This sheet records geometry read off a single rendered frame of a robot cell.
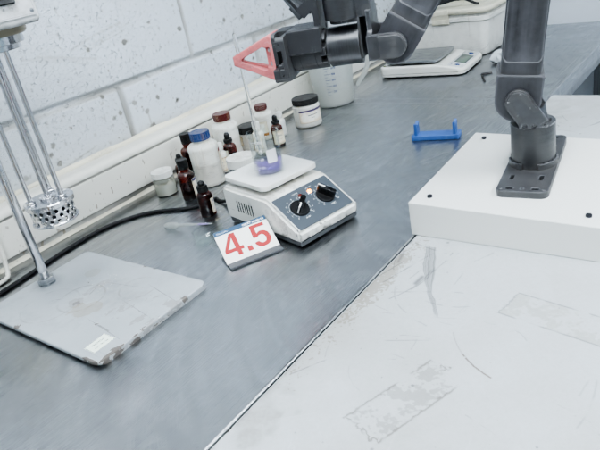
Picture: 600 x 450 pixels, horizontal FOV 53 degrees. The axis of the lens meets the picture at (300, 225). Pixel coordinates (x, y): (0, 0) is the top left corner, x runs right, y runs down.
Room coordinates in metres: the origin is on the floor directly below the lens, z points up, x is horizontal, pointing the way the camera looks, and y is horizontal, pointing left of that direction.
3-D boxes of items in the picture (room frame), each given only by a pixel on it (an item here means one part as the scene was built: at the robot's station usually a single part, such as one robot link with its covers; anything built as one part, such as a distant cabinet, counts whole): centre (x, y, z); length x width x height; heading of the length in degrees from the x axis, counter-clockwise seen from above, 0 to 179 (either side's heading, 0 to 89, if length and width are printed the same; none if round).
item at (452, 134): (1.20, -0.32, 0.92); 0.10 x 0.03 x 0.04; 63
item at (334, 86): (1.65, -0.18, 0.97); 0.18 x 0.13 x 0.15; 92
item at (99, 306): (0.80, 0.33, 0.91); 0.30 x 0.20 x 0.01; 49
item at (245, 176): (0.98, 0.03, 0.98); 0.12 x 0.12 x 0.01; 36
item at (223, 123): (1.35, 0.12, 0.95); 0.06 x 0.06 x 0.11
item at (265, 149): (0.96, 0.03, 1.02); 0.06 x 0.05 x 0.08; 49
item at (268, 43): (0.97, 0.00, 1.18); 0.09 x 0.07 x 0.07; 72
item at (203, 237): (0.93, 0.15, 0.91); 0.06 x 0.06 x 0.02
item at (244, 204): (0.96, 0.02, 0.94); 0.22 x 0.13 x 0.08; 36
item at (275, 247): (0.85, 0.09, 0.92); 0.09 x 0.06 x 0.04; 111
